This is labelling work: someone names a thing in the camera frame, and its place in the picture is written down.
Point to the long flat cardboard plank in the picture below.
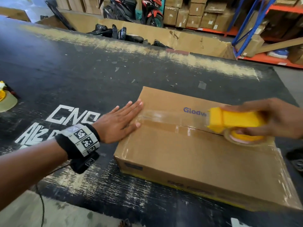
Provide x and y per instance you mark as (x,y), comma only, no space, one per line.
(281,44)

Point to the blue orange shelving rack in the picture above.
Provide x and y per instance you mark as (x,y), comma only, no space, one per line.
(213,31)
(248,25)

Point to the person's left forearm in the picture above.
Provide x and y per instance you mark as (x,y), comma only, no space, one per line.
(28,167)

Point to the pile of black wrapped parcels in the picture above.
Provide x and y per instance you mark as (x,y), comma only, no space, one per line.
(132,38)

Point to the leaning tall cardboard carton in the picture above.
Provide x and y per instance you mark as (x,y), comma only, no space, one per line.
(252,46)

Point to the stack of large plain cartons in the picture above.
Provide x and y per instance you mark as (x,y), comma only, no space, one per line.
(78,4)

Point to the red motorcycle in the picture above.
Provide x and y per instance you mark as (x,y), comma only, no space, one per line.
(153,14)

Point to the person's right hand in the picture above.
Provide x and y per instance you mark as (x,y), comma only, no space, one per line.
(281,118)

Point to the person's left hand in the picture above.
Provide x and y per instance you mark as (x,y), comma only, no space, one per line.
(113,125)

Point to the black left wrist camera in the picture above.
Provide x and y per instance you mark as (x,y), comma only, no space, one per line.
(85,163)

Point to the left wrist tracker band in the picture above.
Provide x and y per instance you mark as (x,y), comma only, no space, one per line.
(80,139)

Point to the blue orange shelving with boxes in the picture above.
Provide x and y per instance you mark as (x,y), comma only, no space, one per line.
(196,14)

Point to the brown cardboard box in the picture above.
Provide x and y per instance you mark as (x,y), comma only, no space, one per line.
(189,160)

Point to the large open cardboard bin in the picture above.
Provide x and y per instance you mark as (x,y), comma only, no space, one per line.
(189,40)

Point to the blue white round item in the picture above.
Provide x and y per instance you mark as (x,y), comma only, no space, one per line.
(279,53)

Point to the black long strip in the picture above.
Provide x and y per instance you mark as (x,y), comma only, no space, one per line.
(60,16)

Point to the yellow spare tape dispenser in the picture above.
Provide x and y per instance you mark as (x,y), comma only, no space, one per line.
(8,104)

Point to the black motorcycle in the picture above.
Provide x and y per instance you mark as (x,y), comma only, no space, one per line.
(118,9)

